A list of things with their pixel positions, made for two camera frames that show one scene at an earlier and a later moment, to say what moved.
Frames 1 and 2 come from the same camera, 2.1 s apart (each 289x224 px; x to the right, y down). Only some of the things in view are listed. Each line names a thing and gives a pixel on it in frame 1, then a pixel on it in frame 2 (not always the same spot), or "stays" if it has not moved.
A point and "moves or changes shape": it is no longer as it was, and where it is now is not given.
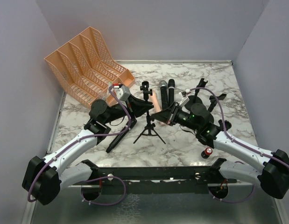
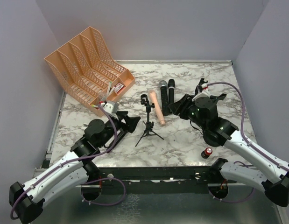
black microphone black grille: (171, 85) stays
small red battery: (206, 153) stays
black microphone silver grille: (163, 87) stays
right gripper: (172, 115) to (183, 108)
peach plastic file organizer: (88, 73) stays
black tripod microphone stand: (149, 131) moves or changes shape
